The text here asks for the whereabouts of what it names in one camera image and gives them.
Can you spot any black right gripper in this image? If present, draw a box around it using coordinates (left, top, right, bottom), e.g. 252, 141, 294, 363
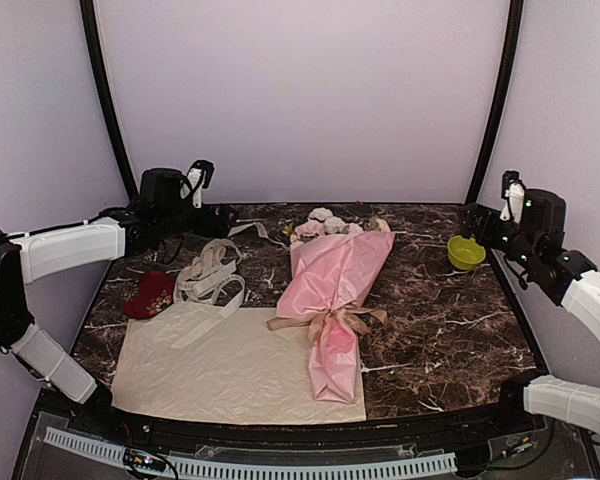
459, 202, 540, 269

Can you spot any yellow-green plastic bowl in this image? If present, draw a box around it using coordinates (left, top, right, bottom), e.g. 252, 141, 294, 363
447, 236, 486, 271

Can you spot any left black frame post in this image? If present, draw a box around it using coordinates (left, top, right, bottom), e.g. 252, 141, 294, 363
79, 0, 138, 200

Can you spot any black frame post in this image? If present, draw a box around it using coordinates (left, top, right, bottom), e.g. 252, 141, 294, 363
79, 0, 138, 200
464, 0, 524, 204

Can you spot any right black frame post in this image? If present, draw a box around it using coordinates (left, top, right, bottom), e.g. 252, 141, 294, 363
464, 0, 524, 204

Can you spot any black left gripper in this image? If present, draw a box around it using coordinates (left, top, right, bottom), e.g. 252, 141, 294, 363
158, 203, 238, 240

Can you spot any tan satin ribbon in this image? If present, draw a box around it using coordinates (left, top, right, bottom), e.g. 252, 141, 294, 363
266, 305, 389, 343

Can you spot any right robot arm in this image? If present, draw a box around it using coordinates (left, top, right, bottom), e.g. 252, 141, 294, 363
460, 189, 600, 436

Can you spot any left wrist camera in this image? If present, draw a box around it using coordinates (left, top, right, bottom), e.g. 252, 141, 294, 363
181, 159, 215, 209

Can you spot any red floral bowl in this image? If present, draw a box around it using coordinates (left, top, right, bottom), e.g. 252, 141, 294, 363
120, 272, 175, 320

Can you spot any pink wrapping paper sheet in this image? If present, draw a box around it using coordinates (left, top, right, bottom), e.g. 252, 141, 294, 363
275, 231, 395, 404

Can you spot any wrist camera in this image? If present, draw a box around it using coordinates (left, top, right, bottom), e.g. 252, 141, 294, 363
500, 170, 526, 224
181, 159, 215, 209

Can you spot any cream printed ribbon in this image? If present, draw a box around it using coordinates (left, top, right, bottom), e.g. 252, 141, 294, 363
171, 222, 269, 349

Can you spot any small circuit board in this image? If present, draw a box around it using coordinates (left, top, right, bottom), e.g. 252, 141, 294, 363
122, 449, 167, 473

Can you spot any cream wrapping paper sheet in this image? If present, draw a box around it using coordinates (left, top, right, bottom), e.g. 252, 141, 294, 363
111, 302, 366, 425

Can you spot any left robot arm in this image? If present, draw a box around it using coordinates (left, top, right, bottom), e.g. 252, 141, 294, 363
0, 160, 235, 436

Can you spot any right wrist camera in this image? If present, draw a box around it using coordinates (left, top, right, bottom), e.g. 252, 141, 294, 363
500, 170, 526, 224

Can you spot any grey slotted cable duct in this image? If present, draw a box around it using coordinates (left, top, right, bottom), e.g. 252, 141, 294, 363
43, 427, 458, 479

